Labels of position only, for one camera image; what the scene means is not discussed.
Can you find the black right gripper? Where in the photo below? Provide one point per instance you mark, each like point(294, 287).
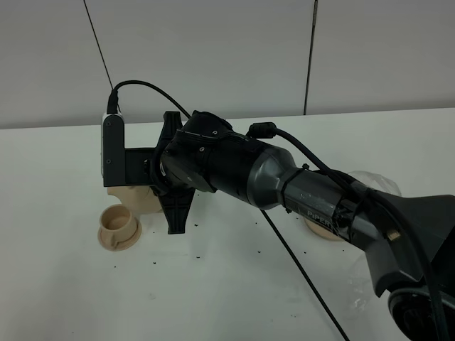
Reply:
point(192, 158)

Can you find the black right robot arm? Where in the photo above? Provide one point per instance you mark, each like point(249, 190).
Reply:
point(408, 241)

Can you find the beige teapot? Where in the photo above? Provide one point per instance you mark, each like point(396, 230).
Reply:
point(141, 200)

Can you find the beige round teapot tray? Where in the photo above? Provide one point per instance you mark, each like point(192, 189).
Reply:
point(320, 231)

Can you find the beige near teacup with saucer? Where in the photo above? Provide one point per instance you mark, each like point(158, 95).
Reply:
point(119, 228)

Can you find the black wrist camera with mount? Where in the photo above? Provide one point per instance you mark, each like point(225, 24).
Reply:
point(121, 166)

